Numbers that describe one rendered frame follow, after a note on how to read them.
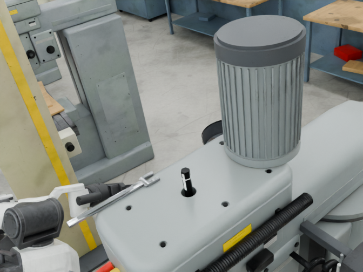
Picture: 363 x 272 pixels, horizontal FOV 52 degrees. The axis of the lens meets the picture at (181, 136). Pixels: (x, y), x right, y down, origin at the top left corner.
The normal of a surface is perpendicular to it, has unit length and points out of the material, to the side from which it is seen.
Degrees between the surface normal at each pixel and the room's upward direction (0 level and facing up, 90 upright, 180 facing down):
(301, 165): 0
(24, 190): 90
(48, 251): 28
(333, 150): 0
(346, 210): 0
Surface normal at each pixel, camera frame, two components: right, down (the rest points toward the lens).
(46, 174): 0.59, 0.40
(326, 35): -0.79, 0.44
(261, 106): -0.18, 0.59
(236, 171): -0.15, -0.80
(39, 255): 0.33, -0.80
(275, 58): 0.20, 0.55
